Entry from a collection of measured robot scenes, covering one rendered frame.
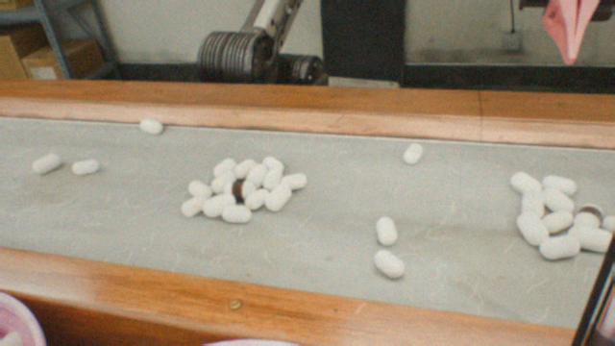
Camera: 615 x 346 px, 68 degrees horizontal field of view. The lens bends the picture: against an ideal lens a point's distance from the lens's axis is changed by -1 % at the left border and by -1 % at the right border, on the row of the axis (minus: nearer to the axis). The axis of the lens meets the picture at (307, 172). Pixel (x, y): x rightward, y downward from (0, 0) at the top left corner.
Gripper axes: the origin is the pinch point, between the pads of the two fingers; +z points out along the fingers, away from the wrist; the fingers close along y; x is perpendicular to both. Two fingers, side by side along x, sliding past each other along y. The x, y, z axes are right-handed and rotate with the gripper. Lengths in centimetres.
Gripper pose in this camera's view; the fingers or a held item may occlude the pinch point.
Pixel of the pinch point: (570, 55)
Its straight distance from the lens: 58.3
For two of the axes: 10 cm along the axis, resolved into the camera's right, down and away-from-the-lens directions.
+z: -1.7, 9.5, -2.6
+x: 2.3, 2.9, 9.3
